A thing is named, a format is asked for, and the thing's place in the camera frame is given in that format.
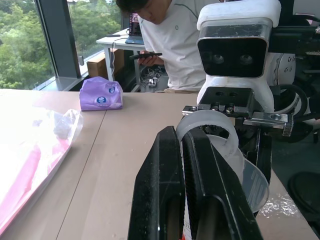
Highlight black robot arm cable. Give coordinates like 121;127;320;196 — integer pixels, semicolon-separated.
274;83;310;119

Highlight person in white t-shirt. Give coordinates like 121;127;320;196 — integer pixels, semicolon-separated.
116;0;225;94

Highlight pink sheet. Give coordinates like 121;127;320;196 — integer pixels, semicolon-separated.
0;139;73;227

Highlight white power strip with cables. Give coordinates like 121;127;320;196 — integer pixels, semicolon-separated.
139;65;166;88

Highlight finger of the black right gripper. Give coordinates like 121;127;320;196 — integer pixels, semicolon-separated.
254;127;273;185

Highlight white desk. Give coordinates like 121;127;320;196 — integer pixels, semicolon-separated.
95;28;151;93

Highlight black smartphone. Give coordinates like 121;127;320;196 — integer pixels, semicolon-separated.
129;52;163;61

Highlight clear plastic bag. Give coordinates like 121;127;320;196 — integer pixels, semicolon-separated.
0;106;84;226

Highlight purple tissue pack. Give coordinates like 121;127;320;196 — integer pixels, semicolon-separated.
79;76;125;112

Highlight open laptop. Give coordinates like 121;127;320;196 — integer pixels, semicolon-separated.
124;12;146;46

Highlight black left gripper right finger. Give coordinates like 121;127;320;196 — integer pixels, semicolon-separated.
181;127;265;240

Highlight dark window frame pillar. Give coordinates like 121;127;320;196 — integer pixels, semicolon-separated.
34;0;82;81

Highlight person's hand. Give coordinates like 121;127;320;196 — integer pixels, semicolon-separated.
138;49;158;66

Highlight black round object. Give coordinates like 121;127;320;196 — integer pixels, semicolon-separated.
287;170;320;222

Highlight brown cardboard box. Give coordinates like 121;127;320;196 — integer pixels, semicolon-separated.
86;48;126;81

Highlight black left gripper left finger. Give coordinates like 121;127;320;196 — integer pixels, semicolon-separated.
127;125;186;240

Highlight crinkled clear plastic wrapper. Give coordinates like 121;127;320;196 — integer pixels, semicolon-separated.
257;191;302;222

